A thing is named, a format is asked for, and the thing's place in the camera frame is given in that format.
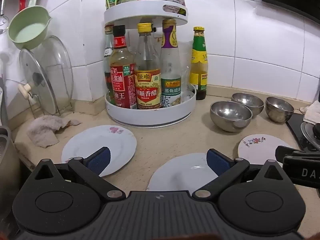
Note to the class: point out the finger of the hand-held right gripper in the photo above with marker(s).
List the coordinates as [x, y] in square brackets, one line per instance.
[287, 150]

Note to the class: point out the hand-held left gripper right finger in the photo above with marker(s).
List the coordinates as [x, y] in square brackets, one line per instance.
[217, 163]

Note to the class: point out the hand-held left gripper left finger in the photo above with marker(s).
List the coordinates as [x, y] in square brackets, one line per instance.
[100, 161]

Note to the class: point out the white plate pink flower print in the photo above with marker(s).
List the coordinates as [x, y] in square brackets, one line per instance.
[87, 142]

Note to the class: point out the small white floral plate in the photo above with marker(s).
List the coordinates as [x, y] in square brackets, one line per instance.
[257, 150]

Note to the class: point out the plain white plate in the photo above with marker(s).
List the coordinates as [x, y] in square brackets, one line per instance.
[180, 172]

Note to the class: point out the large stainless steel bowl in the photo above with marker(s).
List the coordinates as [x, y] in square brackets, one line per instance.
[231, 116]

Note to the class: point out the black induction cooktop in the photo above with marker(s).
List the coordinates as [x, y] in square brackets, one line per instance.
[296, 132]

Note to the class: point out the glass pot lid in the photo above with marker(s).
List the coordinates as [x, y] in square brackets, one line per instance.
[50, 75]
[308, 135]

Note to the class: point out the white cloth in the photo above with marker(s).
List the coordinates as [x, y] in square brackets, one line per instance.
[311, 113]

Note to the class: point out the beige dish cloth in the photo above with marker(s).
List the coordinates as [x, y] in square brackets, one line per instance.
[45, 130]

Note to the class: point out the white two-tier rotating rack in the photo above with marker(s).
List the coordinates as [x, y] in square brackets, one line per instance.
[150, 118]

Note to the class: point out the red label soy sauce bottle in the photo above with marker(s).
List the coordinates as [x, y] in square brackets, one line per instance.
[122, 80]

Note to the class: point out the yellow cap vinegar bottle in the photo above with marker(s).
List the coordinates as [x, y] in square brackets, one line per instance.
[148, 80]

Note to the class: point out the yellow green label bottle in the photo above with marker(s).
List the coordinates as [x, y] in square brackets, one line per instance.
[198, 65]

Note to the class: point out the purple label sauce bottle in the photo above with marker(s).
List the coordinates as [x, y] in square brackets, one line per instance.
[170, 67]

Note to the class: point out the clear bottle white label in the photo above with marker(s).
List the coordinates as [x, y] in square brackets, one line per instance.
[108, 52]

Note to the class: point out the green plastic ladle pan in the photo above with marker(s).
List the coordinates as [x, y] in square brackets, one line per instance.
[27, 30]

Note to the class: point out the metal hanging utensil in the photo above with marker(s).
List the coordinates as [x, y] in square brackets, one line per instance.
[3, 12]

